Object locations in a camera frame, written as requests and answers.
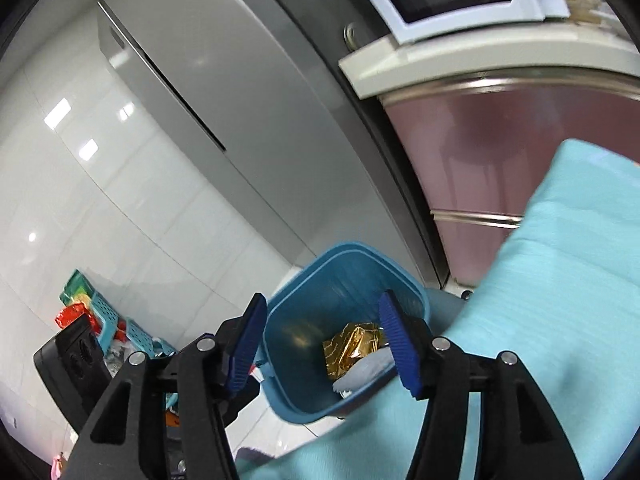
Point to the teal plastic basket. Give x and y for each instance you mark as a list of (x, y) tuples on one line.
[(107, 310)]

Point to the blue plastic trash bin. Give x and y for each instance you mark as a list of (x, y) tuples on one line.
[(300, 320)]

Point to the teal and purple tablecloth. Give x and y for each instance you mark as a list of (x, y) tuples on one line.
[(550, 285)]

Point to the grey refrigerator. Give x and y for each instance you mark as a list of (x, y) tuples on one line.
[(225, 85)]

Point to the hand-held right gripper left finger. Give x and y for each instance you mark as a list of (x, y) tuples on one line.
[(247, 340)]

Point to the small gold foil wrapper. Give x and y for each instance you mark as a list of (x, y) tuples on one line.
[(350, 347)]

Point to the pink lower cabinets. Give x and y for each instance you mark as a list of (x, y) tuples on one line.
[(475, 160)]

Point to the beige kitchen countertop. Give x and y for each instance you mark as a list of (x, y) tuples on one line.
[(475, 55)]

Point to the red snack packet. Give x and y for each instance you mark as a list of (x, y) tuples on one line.
[(72, 316)]

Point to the round grey wall fitting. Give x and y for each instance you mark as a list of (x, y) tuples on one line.
[(351, 36)]

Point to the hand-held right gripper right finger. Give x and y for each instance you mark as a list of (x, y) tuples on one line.
[(400, 345)]

